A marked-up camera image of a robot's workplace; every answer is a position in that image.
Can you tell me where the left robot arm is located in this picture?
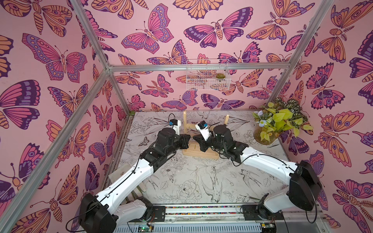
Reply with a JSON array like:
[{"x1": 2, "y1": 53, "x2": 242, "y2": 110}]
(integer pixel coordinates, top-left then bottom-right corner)
[{"x1": 78, "y1": 128, "x2": 191, "y2": 233}]

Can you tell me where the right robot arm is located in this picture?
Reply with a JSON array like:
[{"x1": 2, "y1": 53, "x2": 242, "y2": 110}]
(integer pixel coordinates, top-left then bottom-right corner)
[{"x1": 193, "y1": 121, "x2": 322, "y2": 216}]

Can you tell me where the wooden jewelry display stand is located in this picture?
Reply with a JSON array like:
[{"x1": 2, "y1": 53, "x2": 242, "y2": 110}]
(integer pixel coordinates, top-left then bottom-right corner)
[{"x1": 182, "y1": 110, "x2": 230, "y2": 160}]

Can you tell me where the small succulent in basket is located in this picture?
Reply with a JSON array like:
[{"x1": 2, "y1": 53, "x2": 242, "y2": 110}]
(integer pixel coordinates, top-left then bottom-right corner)
[{"x1": 216, "y1": 73, "x2": 225, "y2": 79}]

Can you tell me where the grey paper card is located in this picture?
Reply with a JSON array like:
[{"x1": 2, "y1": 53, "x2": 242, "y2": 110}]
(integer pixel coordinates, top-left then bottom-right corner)
[{"x1": 109, "y1": 164, "x2": 131, "y2": 183}]

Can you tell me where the potted green plant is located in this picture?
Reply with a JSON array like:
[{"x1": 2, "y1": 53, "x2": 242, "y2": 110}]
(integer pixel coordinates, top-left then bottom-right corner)
[{"x1": 253, "y1": 98, "x2": 313, "y2": 145}]

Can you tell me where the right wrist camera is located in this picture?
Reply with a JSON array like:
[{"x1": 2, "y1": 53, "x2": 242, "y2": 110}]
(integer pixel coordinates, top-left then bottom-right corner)
[{"x1": 195, "y1": 120, "x2": 211, "y2": 141}]

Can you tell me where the white wire basket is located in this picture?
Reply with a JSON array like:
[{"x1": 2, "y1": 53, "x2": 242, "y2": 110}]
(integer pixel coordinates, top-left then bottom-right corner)
[{"x1": 185, "y1": 59, "x2": 231, "y2": 92}]

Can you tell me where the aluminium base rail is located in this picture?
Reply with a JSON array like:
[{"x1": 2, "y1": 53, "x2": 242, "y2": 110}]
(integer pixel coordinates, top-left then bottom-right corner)
[{"x1": 113, "y1": 203, "x2": 332, "y2": 233}]

